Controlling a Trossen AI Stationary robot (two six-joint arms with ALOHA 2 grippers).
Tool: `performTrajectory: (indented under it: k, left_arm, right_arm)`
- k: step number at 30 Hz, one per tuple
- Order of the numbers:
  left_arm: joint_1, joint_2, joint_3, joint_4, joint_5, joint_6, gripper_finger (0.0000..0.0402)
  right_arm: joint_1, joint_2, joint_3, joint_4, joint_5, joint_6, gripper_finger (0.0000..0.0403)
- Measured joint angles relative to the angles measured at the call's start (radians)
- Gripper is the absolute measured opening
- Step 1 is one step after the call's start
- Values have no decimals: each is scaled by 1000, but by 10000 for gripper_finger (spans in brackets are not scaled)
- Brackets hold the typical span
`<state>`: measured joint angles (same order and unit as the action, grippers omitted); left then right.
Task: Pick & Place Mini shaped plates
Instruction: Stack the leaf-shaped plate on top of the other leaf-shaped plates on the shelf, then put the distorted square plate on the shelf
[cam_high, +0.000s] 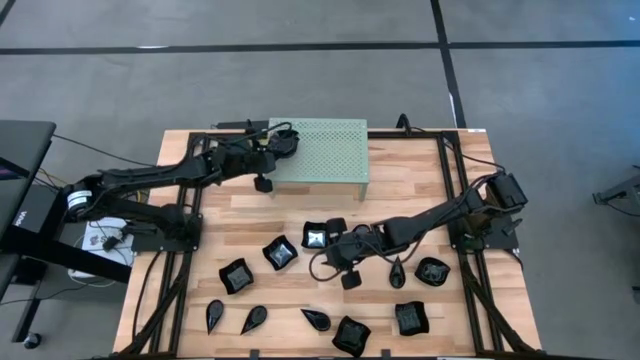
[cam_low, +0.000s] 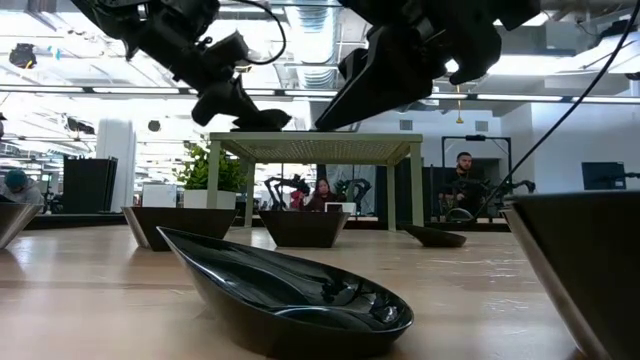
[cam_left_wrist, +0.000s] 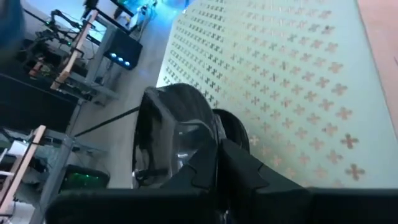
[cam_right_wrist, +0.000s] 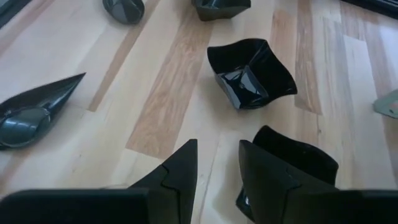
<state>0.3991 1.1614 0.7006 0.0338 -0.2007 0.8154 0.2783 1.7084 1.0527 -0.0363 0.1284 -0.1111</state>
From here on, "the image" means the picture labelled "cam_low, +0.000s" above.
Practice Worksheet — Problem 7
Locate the grey domed object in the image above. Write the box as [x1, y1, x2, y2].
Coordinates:
[444, 207, 476, 224]

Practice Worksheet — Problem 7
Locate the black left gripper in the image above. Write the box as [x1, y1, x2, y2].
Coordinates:
[172, 30, 266, 127]

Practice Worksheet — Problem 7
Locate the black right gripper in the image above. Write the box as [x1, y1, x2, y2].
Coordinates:
[314, 0, 503, 132]

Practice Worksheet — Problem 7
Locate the black ceiling device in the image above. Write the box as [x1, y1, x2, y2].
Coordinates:
[8, 43, 39, 70]

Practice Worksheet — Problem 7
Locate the green perforated mini table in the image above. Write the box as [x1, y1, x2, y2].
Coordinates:
[207, 131, 426, 233]

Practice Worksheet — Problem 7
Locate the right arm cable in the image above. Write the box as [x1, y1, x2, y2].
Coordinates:
[472, 0, 640, 222]

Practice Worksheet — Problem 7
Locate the white round column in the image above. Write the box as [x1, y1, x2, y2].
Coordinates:
[95, 117, 138, 214]

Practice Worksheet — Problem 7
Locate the long ceiling light strip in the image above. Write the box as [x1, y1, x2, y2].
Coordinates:
[0, 85, 640, 105]

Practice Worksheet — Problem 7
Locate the black square mini plate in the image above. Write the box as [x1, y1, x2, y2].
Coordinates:
[502, 191, 640, 360]
[121, 206, 240, 253]
[0, 202, 45, 250]
[258, 209, 352, 249]

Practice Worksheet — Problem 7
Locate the silver ceiling duct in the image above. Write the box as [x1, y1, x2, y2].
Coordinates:
[285, 0, 351, 91]

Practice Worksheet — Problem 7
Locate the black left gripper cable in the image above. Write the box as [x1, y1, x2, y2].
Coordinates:
[219, 0, 289, 66]

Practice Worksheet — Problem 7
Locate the black teardrop mini plate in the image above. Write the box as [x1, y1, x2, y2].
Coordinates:
[156, 226, 416, 360]
[403, 223, 468, 249]

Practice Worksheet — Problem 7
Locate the person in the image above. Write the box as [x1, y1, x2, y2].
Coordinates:
[0, 168, 45, 206]
[304, 177, 346, 212]
[439, 151, 484, 216]

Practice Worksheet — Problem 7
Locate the black cabinet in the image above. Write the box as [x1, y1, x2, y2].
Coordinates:
[62, 156, 120, 215]

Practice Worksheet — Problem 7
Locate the green plant in white pot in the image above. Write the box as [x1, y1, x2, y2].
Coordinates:
[174, 142, 250, 210]

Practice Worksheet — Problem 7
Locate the black rectangular frame stand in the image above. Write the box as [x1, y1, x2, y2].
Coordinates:
[441, 134, 513, 221]

